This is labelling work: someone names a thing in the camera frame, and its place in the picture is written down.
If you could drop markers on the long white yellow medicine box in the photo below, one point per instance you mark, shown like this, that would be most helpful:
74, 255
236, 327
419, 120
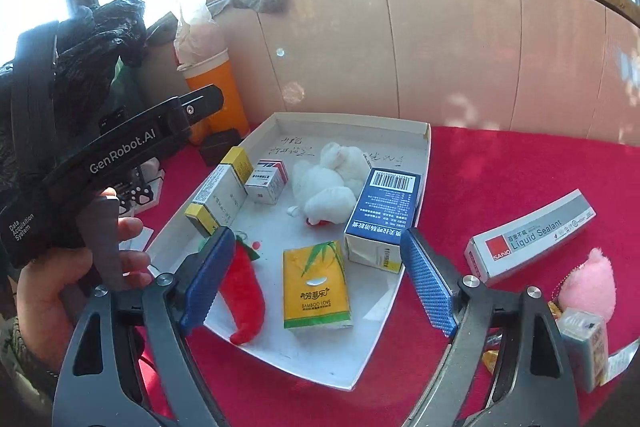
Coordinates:
220, 197

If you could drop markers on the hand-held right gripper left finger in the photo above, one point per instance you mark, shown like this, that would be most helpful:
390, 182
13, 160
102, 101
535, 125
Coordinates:
205, 282

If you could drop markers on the red chili plush toy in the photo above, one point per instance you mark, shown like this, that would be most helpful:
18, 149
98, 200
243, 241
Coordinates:
245, 302

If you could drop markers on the clear plastic bag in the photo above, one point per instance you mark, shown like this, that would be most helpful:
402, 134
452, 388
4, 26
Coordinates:
197, 37

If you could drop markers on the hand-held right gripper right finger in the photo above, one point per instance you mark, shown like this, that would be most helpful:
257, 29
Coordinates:
425, 277

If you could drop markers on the yellow tissue pack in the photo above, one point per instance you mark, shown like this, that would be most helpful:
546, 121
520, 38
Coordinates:
315, 287

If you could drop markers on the red carpet mat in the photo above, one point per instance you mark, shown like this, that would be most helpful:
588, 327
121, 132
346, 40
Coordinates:
475, 152

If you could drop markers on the white cardboard tray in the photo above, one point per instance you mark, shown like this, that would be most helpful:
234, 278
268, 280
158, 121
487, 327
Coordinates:
310, 357

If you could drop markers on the white red blue medicine box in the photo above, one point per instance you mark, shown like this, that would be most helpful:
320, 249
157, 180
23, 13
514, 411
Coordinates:
265, 187

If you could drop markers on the white paper tag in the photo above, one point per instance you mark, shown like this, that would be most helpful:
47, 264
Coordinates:
622, 357

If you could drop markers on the black plastic bag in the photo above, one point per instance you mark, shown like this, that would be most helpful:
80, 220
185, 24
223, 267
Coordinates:
110, 32

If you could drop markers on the gray sealant box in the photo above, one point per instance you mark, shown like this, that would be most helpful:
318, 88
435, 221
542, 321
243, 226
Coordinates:
530, 232

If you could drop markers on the small gray box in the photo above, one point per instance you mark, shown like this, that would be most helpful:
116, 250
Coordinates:
582, 347

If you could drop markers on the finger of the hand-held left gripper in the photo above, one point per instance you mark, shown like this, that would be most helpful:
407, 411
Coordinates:
202, 102

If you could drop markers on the orange cup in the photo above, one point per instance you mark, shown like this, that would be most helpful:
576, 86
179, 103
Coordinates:
225, 82

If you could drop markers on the small black box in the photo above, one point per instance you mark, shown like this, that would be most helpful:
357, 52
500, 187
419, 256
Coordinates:
220, 147

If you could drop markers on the white plush toy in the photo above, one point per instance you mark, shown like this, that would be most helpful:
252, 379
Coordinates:
325, 187

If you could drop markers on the person's left hand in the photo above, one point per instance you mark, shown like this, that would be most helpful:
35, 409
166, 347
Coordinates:
45, 297

